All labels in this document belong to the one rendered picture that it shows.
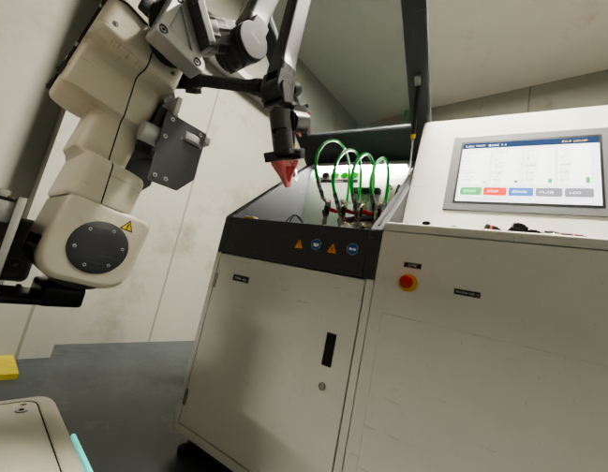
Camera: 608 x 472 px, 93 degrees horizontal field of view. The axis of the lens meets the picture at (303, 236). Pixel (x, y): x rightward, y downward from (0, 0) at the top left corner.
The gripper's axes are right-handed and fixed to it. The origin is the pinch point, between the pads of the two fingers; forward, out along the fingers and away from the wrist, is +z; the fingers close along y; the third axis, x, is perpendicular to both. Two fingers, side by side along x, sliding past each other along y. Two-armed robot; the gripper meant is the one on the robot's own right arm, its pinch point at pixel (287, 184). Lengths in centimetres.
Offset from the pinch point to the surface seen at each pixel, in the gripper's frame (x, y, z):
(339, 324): -8.3, -8.0, 45.0
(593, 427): -14, -66, 55
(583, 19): -308, -66, -106
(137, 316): -8, 187, 93
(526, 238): -30, -52, 19
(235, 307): 0, 35, 46
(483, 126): -83, -34, -14
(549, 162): -73, -55, 2
